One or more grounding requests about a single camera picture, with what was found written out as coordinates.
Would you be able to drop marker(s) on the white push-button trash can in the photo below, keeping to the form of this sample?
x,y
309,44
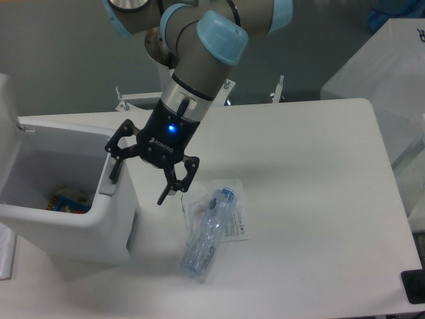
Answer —
x,y
39,157

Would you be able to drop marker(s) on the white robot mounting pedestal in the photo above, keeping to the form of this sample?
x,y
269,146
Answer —
x,y
230,94

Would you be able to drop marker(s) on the clear plastic water bottle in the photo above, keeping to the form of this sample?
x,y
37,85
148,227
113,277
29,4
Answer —
x,y
207,236

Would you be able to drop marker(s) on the colourful trash inside can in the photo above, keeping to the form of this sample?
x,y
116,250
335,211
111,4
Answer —
x,y
69,200

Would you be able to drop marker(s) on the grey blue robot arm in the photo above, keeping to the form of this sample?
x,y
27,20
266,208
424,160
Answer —
x,y
207,42

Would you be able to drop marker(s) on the black device at table edge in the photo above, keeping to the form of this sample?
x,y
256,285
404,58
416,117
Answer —
x,y
413,282

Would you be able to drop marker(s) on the blue object in background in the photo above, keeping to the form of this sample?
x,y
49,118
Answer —
x,y
382,11

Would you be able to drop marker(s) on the white cabinet on right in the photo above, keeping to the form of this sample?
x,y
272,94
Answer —
x,y
388,71

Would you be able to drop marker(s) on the white paper sheet left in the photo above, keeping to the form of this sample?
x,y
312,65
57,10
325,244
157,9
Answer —
x,y
8,244

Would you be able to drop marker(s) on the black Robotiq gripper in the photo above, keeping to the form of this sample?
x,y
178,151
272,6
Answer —
x,y
167,138

